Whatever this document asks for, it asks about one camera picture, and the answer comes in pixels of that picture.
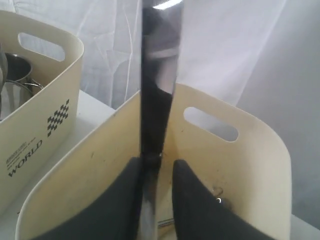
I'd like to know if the small steel fork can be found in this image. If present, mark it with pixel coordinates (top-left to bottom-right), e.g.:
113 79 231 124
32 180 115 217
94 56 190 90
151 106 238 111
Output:
158 218 175 228

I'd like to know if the stainless steel bowl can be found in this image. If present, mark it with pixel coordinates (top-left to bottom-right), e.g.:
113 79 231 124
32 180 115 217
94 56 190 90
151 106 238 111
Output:
0 44 8 121

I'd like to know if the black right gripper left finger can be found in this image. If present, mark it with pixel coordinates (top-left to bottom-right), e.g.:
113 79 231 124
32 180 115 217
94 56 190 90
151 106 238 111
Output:
37 157 143 240

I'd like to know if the steel mug with handle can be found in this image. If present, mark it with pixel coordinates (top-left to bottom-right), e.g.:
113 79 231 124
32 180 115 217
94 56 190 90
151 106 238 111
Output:
4 52 44 106

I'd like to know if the white curtain backdrop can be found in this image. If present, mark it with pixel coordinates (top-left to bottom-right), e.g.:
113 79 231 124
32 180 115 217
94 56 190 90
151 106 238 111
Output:
0 0 320 226

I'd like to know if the cream bin with circle mark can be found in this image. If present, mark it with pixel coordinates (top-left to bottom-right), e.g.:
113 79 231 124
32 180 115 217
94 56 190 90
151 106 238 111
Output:
0 10 84 211

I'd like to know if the steel table knife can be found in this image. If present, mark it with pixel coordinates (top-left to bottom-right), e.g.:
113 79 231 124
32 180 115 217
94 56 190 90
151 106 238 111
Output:
139 0 184 240

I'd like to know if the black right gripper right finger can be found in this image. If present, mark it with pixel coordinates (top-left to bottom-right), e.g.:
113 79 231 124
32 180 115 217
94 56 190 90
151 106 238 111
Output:
172 159 265 240

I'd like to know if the small steel spoon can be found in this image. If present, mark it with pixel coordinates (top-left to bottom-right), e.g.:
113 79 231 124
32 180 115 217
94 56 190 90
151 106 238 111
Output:
212 186 233 211

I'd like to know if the cream bin with triangle mark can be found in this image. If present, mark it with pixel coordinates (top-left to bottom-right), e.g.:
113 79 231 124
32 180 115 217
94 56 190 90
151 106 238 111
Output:
15 84 292 240

